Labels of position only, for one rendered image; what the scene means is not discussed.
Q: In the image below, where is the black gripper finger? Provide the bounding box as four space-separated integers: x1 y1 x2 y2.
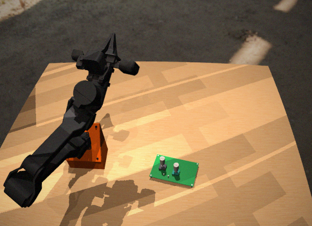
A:
92 33 113 59
105 33 121 61

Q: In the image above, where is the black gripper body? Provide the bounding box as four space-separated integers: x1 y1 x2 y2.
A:
71 49 139 89

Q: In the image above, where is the green circuit board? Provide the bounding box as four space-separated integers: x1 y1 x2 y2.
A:
149 154 199 187

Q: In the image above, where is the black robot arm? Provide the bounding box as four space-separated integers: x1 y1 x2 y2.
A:
3 50 112 208

